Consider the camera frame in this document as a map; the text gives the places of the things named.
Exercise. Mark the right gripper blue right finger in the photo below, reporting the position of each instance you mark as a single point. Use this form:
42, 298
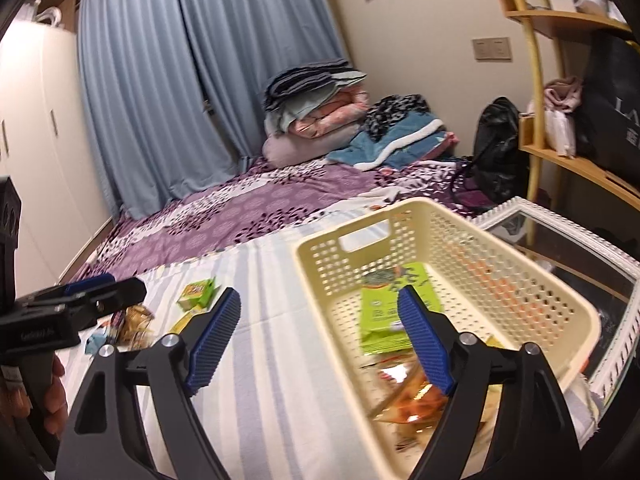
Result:
534, 436

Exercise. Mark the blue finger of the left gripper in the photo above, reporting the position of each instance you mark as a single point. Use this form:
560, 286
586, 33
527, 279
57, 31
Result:
111, 298
89, 283

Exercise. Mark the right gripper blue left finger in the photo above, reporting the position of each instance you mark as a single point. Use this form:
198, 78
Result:
104, 437

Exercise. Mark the clear bag of round crackers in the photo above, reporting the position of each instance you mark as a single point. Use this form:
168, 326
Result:
131, 327

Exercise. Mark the light blue snack bag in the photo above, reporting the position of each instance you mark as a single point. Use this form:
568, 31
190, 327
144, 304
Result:
101, 336

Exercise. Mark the yellow foil packet with barcode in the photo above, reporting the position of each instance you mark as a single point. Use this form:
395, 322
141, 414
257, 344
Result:
185, 320

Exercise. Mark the orange-brown snack bag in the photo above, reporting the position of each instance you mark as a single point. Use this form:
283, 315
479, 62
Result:
411, 406

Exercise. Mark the large green snack bag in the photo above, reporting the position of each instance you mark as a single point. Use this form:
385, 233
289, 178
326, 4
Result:
380, 327

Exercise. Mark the yellow biscuit bar packet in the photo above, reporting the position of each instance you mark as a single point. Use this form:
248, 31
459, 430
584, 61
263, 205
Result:
493, 342

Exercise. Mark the person's left hand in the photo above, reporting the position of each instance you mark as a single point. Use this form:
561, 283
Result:
16, 404

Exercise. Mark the small green cracker pack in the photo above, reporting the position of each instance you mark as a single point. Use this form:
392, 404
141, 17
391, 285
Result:
198, 295

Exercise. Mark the striped white-blue bed cover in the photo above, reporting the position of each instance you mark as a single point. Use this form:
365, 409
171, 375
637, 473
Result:
292, 394

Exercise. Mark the white wardrobe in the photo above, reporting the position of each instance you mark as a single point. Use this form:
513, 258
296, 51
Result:
46, 152

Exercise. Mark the purple floral bedsheet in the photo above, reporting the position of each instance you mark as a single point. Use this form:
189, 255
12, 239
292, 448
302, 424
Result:
262, 201

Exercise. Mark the blue-grey curtain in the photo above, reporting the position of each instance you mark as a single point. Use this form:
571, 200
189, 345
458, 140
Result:
173, 88

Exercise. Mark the stack of folded quilts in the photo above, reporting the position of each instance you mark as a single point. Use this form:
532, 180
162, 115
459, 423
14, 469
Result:
311, 110

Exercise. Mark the black backpack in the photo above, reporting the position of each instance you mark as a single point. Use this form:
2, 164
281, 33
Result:
498, 167

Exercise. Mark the black LANWEI shopping bag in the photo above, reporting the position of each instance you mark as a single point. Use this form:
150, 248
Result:
607, 118

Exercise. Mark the blue fleece blanket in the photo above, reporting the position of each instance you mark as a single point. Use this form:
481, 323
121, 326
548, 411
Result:
418, 136

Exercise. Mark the black-white patterned garment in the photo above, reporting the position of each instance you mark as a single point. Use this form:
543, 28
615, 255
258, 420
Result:
390, 110

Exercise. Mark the pink folded clothes on shelf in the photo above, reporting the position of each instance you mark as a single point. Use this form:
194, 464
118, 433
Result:
562, 96

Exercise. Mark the wooden curved shelf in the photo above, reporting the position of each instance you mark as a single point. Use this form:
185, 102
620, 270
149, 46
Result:
545, 29

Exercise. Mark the beige wall socket plate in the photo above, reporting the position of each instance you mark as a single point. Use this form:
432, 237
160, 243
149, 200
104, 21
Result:
492, 49

